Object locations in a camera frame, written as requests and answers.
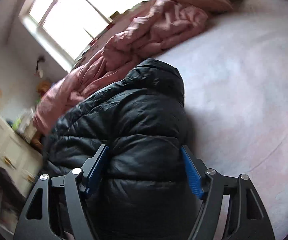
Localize black puffer jacket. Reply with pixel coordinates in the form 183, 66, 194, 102
41, 59, 196, 239

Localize black chair back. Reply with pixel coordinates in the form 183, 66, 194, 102
0, 167, 26, 213

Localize white cabinet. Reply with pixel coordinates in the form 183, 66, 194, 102
0, 115, 42, 196

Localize stack of papers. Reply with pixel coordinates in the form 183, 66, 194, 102
11, 108, 37, 144

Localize orange plush toy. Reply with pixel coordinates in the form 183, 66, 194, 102
36, 80, 52, 105

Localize pink bed sheet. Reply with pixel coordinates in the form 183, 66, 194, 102
158, 0, 288, 239

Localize white framed window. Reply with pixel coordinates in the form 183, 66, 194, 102
19, 0, 151, 72

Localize pink quilted duvet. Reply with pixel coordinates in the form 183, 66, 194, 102
33, 0, 233, 134

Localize books on windowsill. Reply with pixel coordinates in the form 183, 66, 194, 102
108, 11, 127, 22

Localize pink wall lamp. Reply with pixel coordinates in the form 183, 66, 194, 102
34, 56, 45, 79

